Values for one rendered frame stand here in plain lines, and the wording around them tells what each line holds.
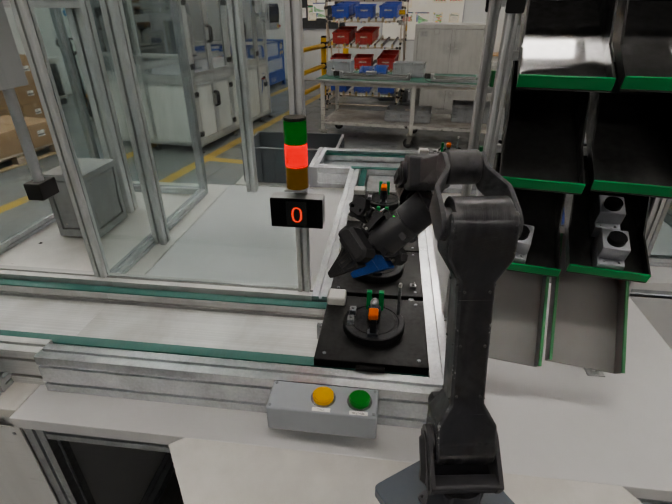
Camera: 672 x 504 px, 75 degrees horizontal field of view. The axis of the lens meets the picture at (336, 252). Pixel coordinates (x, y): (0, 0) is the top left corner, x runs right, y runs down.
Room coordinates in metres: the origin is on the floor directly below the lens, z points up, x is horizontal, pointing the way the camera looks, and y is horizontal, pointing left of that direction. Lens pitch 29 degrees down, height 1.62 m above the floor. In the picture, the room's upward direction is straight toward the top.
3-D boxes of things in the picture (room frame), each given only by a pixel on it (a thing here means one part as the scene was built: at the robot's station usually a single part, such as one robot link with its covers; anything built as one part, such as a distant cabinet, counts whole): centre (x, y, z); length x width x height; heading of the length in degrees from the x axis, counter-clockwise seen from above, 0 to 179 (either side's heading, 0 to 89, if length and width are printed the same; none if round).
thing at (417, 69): (6.26, -0.97, 0.90); 0.40 x 0.31 x 0.17; 74
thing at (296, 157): (0.95, 0.09, 1.33); 0.05 x 0.05 x 0.05
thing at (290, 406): (0.61, 0.02, 0.93); 0.21 x 0.07 x 0.06; 83
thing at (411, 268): (1.06, -0.12, 1.01); 0.24 x 0.24 x 0.13; 83
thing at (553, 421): (1.25, -0.14, 0.84); 1.50 x 1.41 x 0.03; 83
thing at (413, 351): (0.81, -0.09, 0.96); 0.24 x 0.24 x 0.02; 83
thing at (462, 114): (6.05, -1.85, 0.40); 0.61 x 0.41 x 0.22; 74
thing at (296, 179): (0.95, 0.09, 1.28); 0.05 x 0.05 x 0.05
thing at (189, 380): (0.69, 0.21, 0.91); 0.89 x 0.06 x 0.11; 83
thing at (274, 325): (0.87, 0.21, 0.91); 0.84 x 0.28 x 0.10; 83
